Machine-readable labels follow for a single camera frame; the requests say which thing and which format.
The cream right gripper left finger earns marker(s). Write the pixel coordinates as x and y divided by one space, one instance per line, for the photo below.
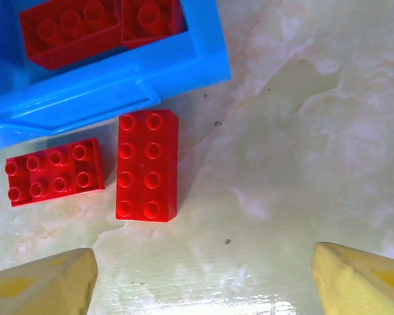
52 285

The long red lego brick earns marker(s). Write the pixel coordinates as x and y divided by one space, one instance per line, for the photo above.
72 46

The red eight-stud lego brick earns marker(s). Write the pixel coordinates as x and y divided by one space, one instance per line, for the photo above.
141 164

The small red lego brick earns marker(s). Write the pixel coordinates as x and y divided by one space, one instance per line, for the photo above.
151 26

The flat red lego plate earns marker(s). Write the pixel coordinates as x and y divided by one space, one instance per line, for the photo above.
46 183

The blue three-compartment bin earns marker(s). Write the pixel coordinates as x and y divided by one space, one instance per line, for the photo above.
118 88

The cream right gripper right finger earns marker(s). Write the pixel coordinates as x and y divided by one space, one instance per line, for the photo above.
358 285

